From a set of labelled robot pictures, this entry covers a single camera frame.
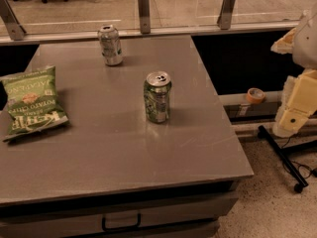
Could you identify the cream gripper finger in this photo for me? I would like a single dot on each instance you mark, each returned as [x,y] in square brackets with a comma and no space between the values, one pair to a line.
[284,45]
[298,103]

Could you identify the green soda can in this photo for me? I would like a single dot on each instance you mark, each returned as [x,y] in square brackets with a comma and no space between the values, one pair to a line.
[157,87]

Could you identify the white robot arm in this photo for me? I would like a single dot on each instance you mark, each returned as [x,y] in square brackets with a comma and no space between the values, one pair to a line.
[304,51]

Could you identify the silver soda can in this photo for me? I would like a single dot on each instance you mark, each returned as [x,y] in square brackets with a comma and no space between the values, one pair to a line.
[109,40]

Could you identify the orange tape roll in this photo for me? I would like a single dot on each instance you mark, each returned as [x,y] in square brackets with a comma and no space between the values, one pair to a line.
[255,95]

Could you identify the black wheeled stand base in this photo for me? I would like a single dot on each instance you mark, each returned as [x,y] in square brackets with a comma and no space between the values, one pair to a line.
[285,152]

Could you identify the grey cabinet drawer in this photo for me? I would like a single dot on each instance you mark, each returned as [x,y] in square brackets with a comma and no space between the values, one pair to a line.
[195,216]

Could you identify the glass barrier panel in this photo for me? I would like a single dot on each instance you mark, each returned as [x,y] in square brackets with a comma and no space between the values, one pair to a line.
[70,16]

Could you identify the green potato chips bag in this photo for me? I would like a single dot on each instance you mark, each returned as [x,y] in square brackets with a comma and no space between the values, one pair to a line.
[32,102]

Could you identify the right metal glass bracket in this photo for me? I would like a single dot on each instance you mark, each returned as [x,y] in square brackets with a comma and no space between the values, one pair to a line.
[226,12]

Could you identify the metal glass bracket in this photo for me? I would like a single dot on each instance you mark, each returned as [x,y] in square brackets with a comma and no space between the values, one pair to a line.
[144,16]
[226,12]
[14,28]

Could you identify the middle metal glass bracket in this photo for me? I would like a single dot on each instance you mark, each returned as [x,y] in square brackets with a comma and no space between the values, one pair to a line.
[144,16]

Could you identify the black drawer handle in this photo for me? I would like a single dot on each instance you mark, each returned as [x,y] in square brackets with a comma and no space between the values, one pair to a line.
[112,223]

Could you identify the left metal glass bracket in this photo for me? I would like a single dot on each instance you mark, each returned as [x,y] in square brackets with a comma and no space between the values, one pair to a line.
[14,28]

